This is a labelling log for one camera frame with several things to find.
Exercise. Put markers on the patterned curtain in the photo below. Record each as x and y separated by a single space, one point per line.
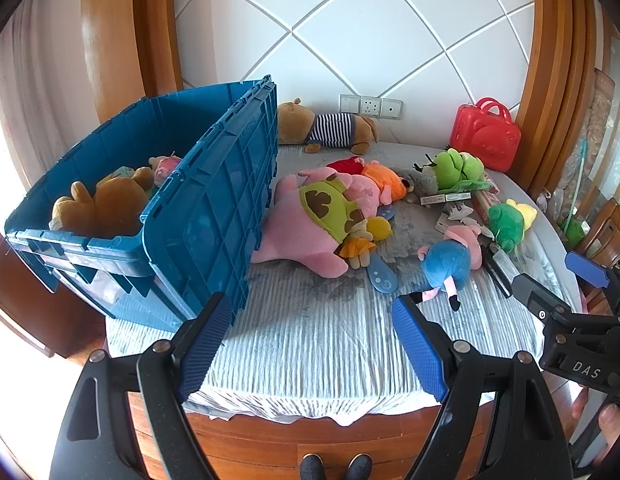
594 135

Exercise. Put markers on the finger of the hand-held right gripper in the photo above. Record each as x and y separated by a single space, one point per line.
539 300
587 267

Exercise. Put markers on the brown dog plush striped shirt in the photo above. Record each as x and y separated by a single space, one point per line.
295 122

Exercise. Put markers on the yellow-haired doll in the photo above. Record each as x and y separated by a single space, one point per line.
362 245

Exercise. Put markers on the blue plastic storage crate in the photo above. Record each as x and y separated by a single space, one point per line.
210 210

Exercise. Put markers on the green frog plush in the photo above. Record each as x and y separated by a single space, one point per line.
452 167

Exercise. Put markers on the green yellow plush toy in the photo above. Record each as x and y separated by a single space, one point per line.
504 225

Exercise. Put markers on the pink starfish plush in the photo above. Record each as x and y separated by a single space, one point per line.
290 225

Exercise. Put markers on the orange pig plush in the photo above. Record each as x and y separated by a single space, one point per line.
387 182

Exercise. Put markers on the brown bear plush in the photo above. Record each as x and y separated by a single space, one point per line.
115 205

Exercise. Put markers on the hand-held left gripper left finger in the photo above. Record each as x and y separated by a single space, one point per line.
205 347

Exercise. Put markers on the pig plush blue shirt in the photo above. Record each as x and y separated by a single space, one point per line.
444 265

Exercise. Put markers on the white wall socket panel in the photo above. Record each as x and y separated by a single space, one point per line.
371 106

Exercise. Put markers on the person's left shoe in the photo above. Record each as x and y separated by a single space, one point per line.
313 467

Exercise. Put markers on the person's right hand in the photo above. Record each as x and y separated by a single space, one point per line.
614 425

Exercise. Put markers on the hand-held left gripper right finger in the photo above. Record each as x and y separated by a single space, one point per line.
419 352

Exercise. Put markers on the wooden chair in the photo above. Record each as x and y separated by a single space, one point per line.
604 230

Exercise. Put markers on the white curtain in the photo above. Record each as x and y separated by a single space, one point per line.
45 85

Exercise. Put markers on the small pink plush toy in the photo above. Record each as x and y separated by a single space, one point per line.
166 169

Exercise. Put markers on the red toy suitcase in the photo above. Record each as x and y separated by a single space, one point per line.
484 137

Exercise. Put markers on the black flat case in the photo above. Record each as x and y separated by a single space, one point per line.
499 270

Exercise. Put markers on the grey plush toy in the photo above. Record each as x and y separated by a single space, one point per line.
422 182

